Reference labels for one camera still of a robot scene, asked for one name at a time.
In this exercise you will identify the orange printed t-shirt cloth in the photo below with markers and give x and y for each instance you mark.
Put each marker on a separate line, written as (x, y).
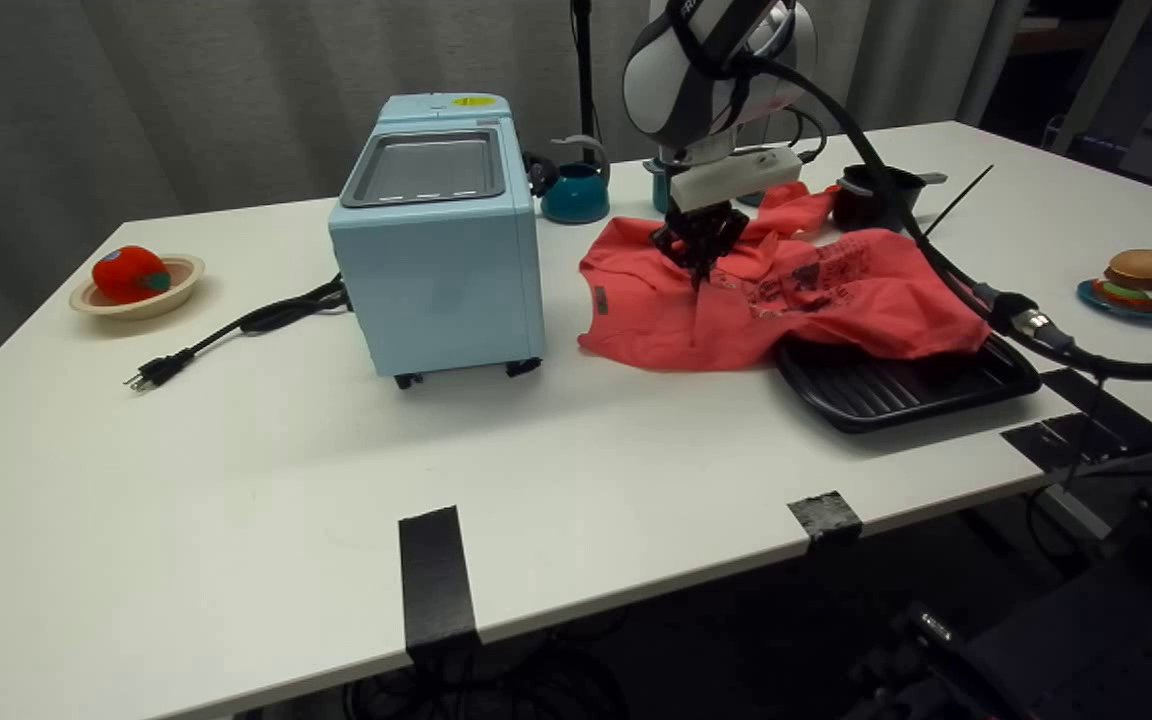
(783, 281)

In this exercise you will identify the beige shallow bowl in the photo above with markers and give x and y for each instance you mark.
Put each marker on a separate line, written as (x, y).
(95, 306)

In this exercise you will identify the black tape strip long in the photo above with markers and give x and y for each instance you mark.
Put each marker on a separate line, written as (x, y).
(434, 586)

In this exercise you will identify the blue small plate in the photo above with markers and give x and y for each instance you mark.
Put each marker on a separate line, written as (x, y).
(1097, 296)

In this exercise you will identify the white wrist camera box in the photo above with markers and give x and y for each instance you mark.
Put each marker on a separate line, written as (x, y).
(730, 177)

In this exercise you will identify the teal kettle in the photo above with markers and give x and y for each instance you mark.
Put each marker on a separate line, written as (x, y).
(571, 194)

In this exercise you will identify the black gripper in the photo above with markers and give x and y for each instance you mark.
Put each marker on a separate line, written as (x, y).
(700, 235)

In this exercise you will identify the small black tape piece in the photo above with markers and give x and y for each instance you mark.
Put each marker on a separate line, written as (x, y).
(826, 518)

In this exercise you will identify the black pot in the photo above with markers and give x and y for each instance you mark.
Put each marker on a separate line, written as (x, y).
(874, 203)

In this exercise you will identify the black tape square pair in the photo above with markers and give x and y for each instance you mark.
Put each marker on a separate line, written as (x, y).
(1097, 431)

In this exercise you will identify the black tripod camera stand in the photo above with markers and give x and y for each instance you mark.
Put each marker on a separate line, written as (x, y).
(580, 42)

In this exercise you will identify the black ribbed grill tray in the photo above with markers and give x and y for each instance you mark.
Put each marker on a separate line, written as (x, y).
(860, 394)

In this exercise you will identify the red tomato toy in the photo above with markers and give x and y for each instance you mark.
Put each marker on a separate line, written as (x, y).
(131, 274)

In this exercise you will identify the light blue toaster oven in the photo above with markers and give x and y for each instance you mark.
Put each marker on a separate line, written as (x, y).
(437, 239)

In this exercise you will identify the toy burger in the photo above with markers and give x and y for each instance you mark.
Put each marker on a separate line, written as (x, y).
(1129, 274)

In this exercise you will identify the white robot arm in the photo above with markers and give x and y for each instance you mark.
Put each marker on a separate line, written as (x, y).
(694, 77)

